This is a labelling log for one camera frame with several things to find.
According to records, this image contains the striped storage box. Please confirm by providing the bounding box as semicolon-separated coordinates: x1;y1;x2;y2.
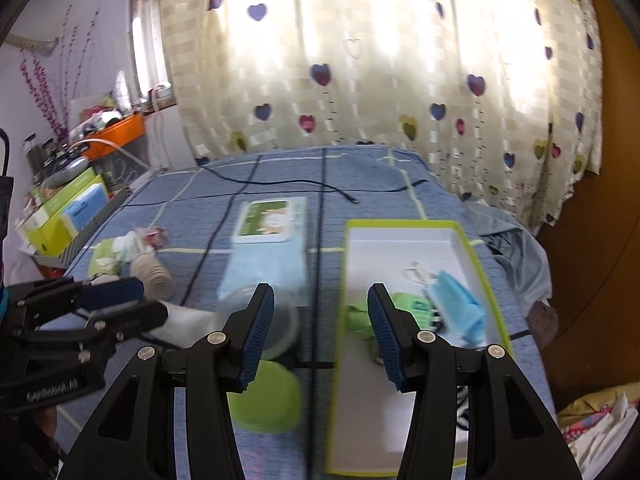
32;187;132;271

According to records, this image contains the blue face mask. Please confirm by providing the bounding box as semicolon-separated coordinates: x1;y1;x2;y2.
402;262;488;348

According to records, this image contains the grey cloth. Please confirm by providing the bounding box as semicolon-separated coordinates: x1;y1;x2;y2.
467;205;553;306

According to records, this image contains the green and white box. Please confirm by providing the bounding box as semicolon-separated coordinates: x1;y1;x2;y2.
325;219;515;476

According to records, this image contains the small white cloth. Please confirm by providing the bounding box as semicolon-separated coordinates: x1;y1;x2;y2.
112;227;168;262

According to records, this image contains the green jar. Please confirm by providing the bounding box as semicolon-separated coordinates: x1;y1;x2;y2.
227;359;302;433

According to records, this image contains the orange tray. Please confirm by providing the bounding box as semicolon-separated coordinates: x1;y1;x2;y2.
80;112;146;161

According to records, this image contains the white sock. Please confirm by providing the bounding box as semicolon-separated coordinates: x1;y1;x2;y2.
145;300;236;352

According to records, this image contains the colourful printed cloth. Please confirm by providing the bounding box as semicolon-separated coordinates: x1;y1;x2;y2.
557;392;635;480

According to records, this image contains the green cloth with white patches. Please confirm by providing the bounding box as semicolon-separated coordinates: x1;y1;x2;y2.
87;237;136;281

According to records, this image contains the clear plastic jar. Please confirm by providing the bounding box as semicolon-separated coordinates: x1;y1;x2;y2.
212;282;301;361

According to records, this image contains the beige sock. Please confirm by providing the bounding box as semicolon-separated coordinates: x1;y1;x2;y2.
131;255;174;301

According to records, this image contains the green face mask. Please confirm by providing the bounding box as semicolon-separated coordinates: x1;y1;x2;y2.
346;292;436;342

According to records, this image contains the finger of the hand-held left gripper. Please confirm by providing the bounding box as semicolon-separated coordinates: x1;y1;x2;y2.
10;276;147;322
20;301;169;361

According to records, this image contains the wooden wardrobe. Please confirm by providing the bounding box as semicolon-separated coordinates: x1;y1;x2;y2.
537;0;640;411

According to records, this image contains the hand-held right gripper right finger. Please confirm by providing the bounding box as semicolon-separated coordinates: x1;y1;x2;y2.
366;282;583;480

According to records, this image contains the lime green box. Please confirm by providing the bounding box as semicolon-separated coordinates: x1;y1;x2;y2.
22;167;101;256

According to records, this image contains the window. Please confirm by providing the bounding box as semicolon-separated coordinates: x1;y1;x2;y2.
130;0;176;108

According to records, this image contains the black cable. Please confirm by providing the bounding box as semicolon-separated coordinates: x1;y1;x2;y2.
197;162;432;207

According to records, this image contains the blue tissue pack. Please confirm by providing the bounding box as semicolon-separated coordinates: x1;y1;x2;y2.
60;182;108;236

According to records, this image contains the pink branch decoration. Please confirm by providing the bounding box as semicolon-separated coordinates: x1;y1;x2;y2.
19;5;101;141

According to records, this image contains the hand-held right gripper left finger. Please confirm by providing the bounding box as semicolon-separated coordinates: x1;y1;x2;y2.
59;282;276;480

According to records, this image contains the brown cloth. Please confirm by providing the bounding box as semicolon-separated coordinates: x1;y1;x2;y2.
527;300;559;349

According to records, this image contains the heart print curtain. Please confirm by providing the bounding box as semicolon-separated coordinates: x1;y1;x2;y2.
157;0;603;231

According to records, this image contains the white cable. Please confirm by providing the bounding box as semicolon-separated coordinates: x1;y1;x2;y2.
75;137;157;172

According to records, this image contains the light blue wet wipes pack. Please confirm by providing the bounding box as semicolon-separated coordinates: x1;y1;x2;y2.
217;196;310;307

